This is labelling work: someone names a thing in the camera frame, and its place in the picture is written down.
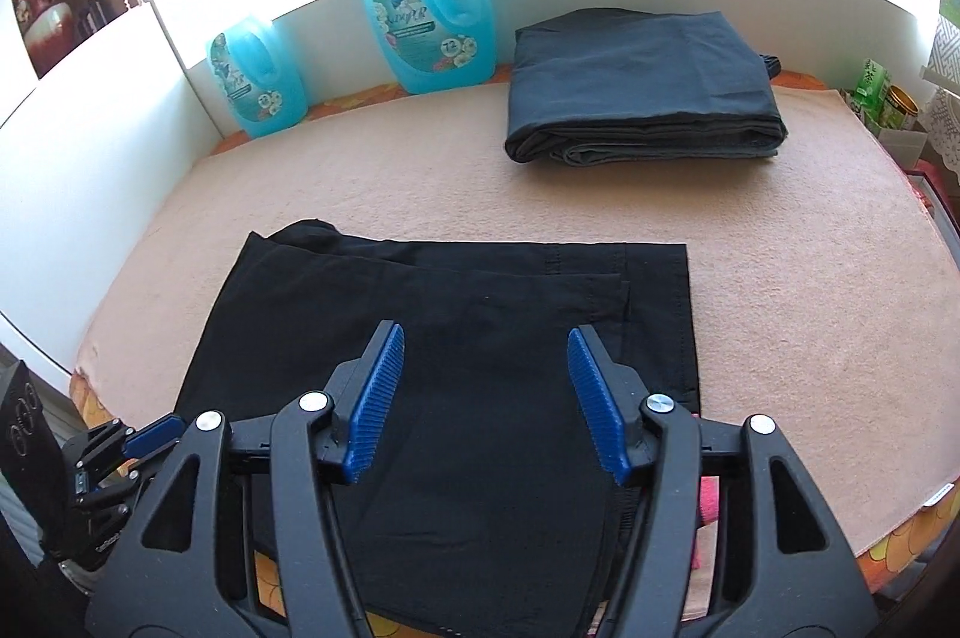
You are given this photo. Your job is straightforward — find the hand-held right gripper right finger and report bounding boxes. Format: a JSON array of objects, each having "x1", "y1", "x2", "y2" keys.
[{"x1": 568, "y1": 327, "x2": 878, "y2": 638}]

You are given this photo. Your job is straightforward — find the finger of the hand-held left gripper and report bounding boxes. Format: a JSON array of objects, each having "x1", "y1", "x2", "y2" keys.
[{"x1": 120, "y1": 414, "x2": 185, "y2": 463}]

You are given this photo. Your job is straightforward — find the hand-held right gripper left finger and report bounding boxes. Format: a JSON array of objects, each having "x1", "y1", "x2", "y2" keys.
[{"x1": 84, "y1": 321, "x2": 406, "y2": 638}]

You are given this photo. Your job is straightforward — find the black pants with pink trim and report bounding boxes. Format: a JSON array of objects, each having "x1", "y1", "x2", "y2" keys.
[{"x1": 172, "y1": 219, "x2": 721, "y2": 638}]

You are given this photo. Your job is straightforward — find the folded dark grey pants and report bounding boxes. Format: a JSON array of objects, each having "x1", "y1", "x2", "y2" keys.
[{"x1": 504, "y1": 8, "x2": 788, "y2": 166}]

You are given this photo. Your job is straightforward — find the white ribbed panel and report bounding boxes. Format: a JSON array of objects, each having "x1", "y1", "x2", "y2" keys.
[{"x1": 0, "y1": 479, "x2": 53, "y2": 560}]

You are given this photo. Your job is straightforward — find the beige towel mat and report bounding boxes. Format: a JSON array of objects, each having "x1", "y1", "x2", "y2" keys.
[{"x1": 73, "y1": 83, "x2": 960, "y2": 616}]

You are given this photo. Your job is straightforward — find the small blue detergent bottle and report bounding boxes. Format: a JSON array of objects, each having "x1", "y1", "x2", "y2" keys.
[{"x1": 206, "y1": 17, "x2": 310, "y2": 138}]

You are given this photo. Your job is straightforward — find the large blue detergent bottle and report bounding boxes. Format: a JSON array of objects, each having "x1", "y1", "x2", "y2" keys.
[{"x1": 361, "y1": 0, "x2": 496, "y2": 95}]

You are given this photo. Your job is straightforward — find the pink gift box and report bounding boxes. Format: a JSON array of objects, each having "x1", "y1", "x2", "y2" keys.
[{"x1": 904, "y1": 161, "x2": 960, "y2": 234}]

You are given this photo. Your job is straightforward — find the green carton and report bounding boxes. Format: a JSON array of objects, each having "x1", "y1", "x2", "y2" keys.
[{"x1": 855, "y1": 56, "x2": 890, "y2": 125}]

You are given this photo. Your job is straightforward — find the gold tin can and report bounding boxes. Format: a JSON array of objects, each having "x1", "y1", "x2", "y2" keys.
[{"x1": 881, "y1": 86, "x2": 920, "y2": 133}]

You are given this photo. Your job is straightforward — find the dark books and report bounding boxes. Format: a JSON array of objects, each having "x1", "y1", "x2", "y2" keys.
[{"x1": 75, "y1": 0, "x2": 113, "y2": 39}]

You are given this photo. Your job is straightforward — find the red vase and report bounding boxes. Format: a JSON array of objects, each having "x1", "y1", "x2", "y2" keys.
[{"x1": 11, "y1": 0, "x2": 80, "y2": 73}]

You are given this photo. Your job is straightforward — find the white lace cloth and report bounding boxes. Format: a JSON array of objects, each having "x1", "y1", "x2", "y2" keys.
[{"x1": 926, "y1": 83, "x2": 960, "y2": 174}]

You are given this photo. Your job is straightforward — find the landscape wall scroll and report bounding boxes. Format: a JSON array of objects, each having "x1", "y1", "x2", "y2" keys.
[{"x1": 926, "y1": 0, "x2": 960, "y2": 84}]

